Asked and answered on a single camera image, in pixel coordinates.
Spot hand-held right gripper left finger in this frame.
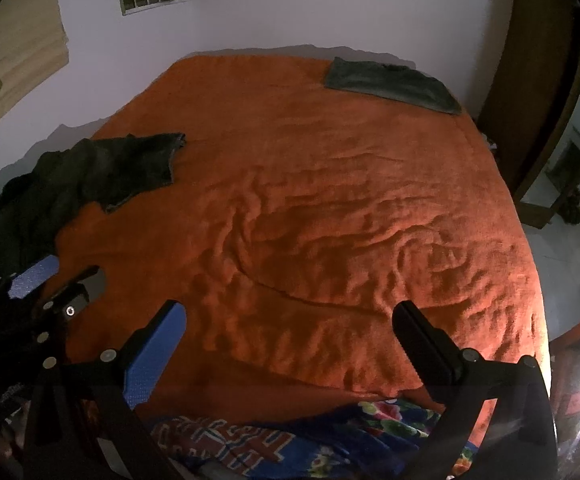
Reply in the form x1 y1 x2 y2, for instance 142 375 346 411
22 299 188 480

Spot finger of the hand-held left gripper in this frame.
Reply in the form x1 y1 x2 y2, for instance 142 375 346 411
44 265 108 322
4 254 61 302

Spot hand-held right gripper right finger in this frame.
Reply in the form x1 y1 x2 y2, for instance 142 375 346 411
391 300 559 480

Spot dark pants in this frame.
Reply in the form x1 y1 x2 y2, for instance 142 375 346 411
0 132 187 321

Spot blue floral blanket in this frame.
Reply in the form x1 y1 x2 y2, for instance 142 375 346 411
150 395 476 480

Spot orange blanket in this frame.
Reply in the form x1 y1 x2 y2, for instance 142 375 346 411
52 55 551 413

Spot folded grey-green garment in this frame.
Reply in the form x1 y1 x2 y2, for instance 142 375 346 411
324 56 463 117

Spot brown wooden door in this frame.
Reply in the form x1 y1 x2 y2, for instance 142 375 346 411
477 0 580 228

